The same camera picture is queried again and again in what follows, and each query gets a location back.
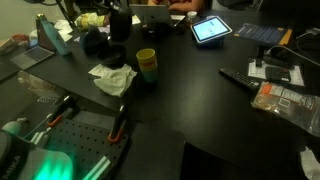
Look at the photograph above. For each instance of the orange and teal cup stack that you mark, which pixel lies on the orange and teal cup stack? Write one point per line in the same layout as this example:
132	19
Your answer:
149	72

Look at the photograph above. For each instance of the yellow top stacked cup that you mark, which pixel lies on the yellow top stacked cup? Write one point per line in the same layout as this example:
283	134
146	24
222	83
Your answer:
147	55

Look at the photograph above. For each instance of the silver open laptop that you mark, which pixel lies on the silver open laptop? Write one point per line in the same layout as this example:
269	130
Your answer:
155	14

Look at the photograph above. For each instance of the white crumpled cloth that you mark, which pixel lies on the white crumpled cloth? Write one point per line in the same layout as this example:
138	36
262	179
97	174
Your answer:
114	82

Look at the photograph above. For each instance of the black remote control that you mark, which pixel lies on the black remote control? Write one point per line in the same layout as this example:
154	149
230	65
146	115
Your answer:
240	78

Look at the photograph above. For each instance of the black perforated mounting board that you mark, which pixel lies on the black perforated mounting board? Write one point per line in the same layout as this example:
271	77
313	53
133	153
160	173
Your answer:
77	151

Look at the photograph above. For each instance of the teal water bottle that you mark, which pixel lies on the teal water bottle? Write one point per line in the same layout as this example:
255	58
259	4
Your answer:
46	30

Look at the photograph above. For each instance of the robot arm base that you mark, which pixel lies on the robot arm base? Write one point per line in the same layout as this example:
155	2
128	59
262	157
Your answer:
21	159

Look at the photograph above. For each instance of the dark blue booklet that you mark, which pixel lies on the dark blue booklet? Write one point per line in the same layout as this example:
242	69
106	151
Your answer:
266	34

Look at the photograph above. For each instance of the black clamp orange handle right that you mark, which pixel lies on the black clamp orange handle right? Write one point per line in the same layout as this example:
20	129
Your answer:
117	130

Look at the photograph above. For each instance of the black clamp orange handle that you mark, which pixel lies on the black clamp orange handle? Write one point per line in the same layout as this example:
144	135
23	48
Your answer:
68	103
117	130

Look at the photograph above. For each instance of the white lidded jar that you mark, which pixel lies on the white lidded jar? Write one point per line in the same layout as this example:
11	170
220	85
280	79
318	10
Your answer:
191	16

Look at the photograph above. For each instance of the grey laptop keyboard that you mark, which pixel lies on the grey laptop keyboard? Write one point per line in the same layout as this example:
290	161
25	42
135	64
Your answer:
31	57

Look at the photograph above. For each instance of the black bowl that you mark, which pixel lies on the black bowl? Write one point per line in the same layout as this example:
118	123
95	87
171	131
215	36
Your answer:
114	55
120	24

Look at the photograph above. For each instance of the white tablet with lit screen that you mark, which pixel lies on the white tablet with lit screen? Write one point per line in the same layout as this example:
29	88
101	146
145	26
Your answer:
209	29

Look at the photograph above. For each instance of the yellow patterned bag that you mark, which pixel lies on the yellow patterned bag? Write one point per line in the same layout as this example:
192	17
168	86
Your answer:
86	20

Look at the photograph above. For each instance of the clear plastic bag with labels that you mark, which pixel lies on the clear plastic bag with labels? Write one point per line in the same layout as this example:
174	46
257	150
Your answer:
301	109

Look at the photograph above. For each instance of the black clamp orange handle left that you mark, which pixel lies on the black clamp orange handle left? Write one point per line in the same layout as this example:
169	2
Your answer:
68	103

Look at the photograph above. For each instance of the white paper sheet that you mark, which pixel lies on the white paper sheet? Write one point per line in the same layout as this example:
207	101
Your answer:
256	69

